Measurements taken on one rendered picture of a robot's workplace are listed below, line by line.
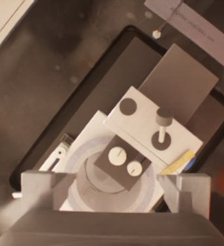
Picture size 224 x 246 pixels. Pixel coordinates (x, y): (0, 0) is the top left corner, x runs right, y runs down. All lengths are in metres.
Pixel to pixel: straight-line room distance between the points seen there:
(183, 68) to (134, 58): 0.09
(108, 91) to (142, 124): 0.12
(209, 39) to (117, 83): 0.13
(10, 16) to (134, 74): 0.18
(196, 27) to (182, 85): 0.11
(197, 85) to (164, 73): 0.04
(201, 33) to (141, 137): 0.18
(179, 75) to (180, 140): 0.07
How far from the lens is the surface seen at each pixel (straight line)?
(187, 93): 0.33
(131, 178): 0.29
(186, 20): 0.42
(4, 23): 0.44
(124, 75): 0.40
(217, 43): 0.42
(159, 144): 0.29
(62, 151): 0.31
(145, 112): 0.29
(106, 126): 0.31
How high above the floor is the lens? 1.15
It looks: 1 degrees up
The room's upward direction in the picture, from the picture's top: 142 degrees counter-clockwise
